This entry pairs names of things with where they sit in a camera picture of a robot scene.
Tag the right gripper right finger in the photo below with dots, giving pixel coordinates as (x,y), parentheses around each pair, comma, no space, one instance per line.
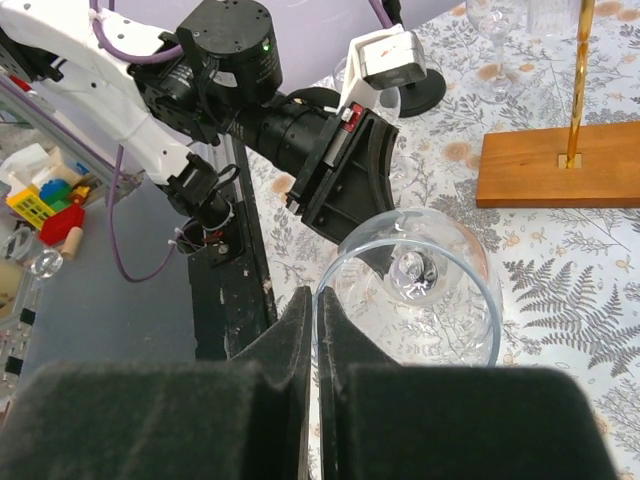
(383,420)

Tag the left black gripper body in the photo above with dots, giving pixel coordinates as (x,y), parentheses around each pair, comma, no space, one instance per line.
(316,148)

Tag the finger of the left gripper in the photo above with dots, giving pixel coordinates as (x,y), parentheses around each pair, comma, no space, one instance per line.
(354,185)

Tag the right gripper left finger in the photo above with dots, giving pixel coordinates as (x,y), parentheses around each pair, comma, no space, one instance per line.
(244,418)

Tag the round clear wine glass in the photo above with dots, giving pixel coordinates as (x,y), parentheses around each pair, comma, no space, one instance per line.
(421,286)

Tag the ribbed clear wine glass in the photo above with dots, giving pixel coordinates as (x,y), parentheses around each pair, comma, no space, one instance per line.
(551,17)

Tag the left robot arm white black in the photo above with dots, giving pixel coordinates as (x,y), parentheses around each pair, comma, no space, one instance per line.
(218,74)

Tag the clear wine glass back left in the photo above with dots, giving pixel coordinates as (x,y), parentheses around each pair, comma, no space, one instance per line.
(494,20)

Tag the microphone on black stand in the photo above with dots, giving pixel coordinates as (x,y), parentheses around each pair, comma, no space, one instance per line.
(420,97)

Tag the floral patterned table mat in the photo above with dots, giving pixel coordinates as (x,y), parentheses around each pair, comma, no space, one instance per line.
(570,276)

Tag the toy blocks bin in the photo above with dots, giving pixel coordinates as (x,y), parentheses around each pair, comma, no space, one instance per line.
(51,195)

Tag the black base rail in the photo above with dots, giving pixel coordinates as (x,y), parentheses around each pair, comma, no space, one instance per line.
(232,293)

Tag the gold wire wine glass rack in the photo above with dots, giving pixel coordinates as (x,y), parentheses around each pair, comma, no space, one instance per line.
(594,166)

